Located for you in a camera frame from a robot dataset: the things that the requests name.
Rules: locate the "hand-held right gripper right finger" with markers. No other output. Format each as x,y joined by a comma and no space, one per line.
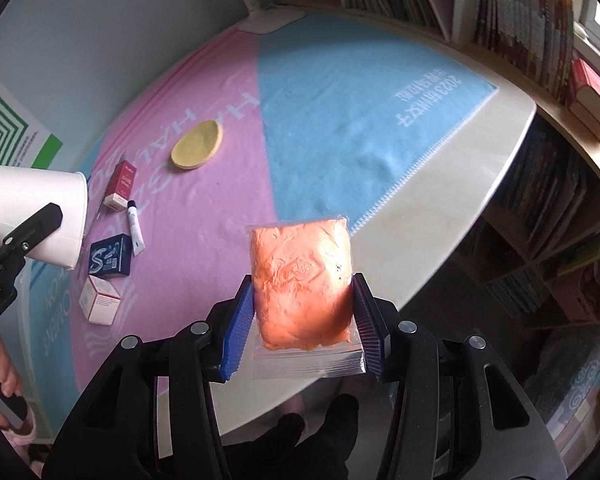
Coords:
367,330

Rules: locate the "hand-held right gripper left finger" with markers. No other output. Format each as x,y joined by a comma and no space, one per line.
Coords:
237,330

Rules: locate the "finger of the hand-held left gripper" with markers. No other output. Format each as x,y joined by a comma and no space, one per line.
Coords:
35,230

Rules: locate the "white paper cup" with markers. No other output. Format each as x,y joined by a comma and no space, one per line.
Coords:
45,195

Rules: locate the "orange clay plastic bag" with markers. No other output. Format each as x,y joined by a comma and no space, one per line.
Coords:
300,285

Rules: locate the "dark blue box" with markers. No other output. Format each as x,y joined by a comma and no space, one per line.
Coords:
110,255

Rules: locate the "red cardboard box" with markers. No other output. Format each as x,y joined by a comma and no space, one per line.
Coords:
122,185

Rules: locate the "person's left hand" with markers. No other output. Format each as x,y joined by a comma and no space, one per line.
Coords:
5,375

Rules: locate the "white box red print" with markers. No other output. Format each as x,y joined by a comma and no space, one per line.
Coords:
100,300

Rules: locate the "white tube black cap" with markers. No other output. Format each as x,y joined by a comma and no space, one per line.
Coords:
135,225

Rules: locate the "yellow round sponge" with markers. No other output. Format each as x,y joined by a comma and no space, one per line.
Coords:
197,145

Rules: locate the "pink and blue printed blanket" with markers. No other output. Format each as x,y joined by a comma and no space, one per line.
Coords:
330,135

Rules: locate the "swirl-patterned storage box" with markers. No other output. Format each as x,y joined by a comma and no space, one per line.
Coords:
570,390

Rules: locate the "pink box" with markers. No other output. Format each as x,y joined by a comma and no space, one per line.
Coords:
580,290

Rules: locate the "white flat device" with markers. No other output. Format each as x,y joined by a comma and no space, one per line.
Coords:
272,17

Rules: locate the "stack of red books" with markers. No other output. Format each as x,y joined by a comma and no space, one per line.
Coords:
595,95

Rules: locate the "row of patterned-spine books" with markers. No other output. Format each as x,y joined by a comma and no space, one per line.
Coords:
525,25

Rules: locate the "green striped wall poster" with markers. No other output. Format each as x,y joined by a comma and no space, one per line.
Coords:
10,130

